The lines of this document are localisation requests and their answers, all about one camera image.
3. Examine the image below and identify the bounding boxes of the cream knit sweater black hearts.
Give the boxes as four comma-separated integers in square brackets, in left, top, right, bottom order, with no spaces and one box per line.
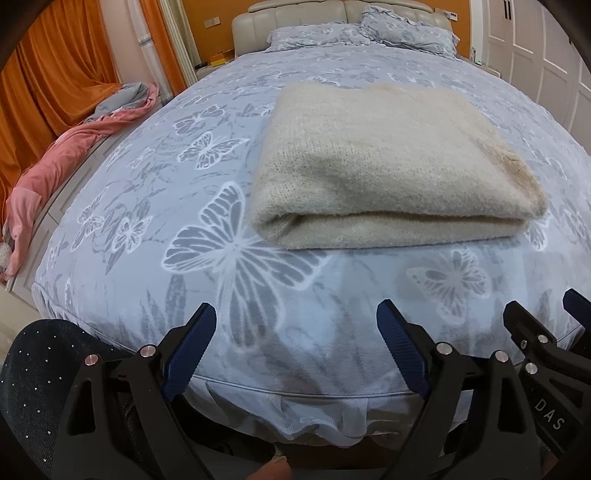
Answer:
[250,82,547,250]

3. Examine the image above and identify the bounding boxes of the person's right hand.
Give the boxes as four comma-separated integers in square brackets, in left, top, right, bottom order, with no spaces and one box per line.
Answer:
[246,456,293,480]

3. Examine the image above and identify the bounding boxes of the black sparkly trouser leg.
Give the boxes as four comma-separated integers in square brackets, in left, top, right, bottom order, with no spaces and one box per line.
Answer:
[1,319,130,475]

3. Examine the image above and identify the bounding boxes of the grey butterfly print bedspread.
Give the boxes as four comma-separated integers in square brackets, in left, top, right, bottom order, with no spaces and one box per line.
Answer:
[32,45,590,447]

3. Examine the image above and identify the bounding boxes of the pink blanket on floor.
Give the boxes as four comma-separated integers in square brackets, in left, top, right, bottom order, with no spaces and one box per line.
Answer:
[1,83,159,281]

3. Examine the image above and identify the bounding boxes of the white panelled wardrobe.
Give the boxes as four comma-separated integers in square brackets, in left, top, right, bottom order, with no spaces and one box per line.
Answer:
[482,0,591,150]

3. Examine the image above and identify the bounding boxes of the grey cloth on floor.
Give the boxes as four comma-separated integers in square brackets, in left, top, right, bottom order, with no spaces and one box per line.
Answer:
[84,82,149,123]

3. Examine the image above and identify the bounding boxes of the right grey floral pillow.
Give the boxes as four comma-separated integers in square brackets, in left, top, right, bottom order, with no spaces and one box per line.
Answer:
[360,5,459,58]

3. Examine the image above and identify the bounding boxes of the grey floral pillow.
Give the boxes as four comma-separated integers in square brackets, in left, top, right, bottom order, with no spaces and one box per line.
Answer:
[266,22,372,52]
[360,5,459,58]

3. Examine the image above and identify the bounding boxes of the left grey floral pillow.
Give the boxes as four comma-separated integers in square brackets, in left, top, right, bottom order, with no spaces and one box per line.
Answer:
[266,22,372,52]

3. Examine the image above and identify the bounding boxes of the white bedside table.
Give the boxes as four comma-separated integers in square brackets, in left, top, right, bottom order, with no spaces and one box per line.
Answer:
[195,61,230,81]

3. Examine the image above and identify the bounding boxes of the orange curtain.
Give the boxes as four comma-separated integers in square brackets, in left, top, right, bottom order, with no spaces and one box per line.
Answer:
[0,0,122,195]

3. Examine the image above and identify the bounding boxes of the white sheer curtain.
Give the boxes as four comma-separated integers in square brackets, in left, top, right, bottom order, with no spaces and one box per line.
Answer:
[127,0,173,104]

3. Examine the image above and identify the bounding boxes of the beige padded leather headboard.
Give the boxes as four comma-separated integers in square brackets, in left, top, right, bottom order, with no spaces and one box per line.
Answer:
[231,0,452,57]

